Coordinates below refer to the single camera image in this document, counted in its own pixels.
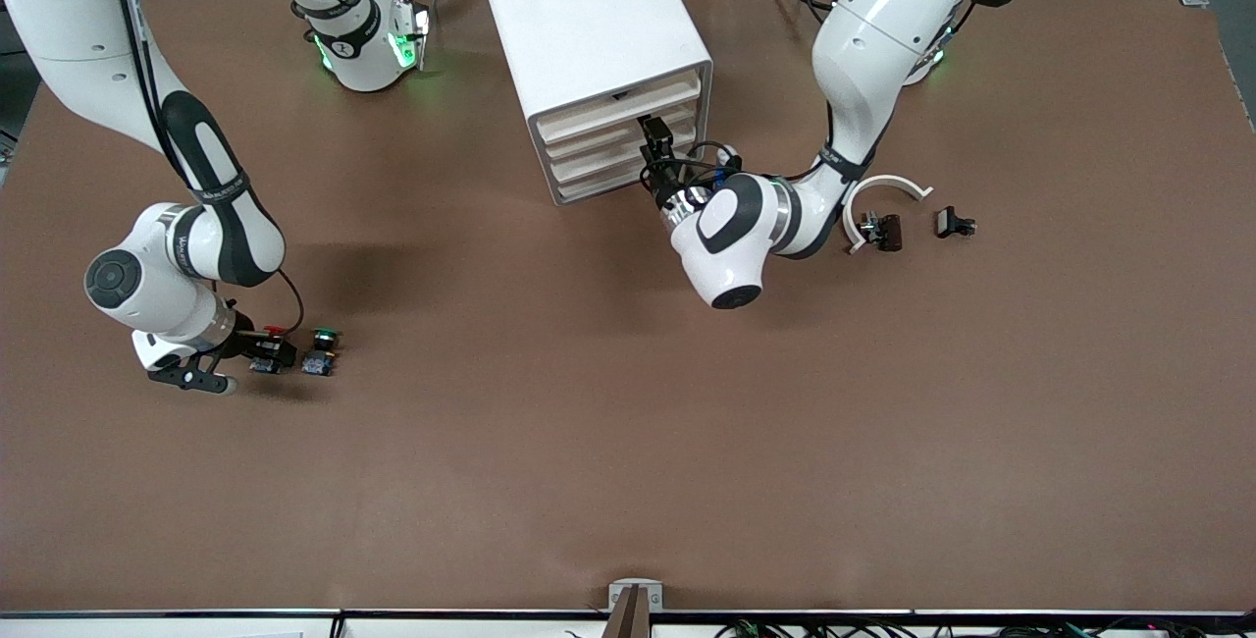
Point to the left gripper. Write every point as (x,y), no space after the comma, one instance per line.
(666,183)

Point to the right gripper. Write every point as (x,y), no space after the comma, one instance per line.
(249,344)

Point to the red push button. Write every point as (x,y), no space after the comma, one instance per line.
(263,364)

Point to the white pulled-out drawer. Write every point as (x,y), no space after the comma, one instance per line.
(589,136)

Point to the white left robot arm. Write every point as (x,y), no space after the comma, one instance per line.
(883,20)

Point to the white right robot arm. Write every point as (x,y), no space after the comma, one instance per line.
(78,20)

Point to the green push button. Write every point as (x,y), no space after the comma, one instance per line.
(317,363)

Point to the white closed drawer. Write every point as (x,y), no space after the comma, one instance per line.
(589,179)
(589,157)
(589,116)

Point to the white drawer cabinet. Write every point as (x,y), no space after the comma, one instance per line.
(579,10)

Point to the brown table mat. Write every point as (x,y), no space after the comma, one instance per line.
(628,422)

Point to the black rectangular switch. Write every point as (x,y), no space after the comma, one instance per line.
(948,222)

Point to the white table edge rail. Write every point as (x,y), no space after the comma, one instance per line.
(442,626)

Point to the grey metal bracket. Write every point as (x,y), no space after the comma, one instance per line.
(614,594)

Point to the brown wooden post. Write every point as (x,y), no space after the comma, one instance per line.
(628,618)

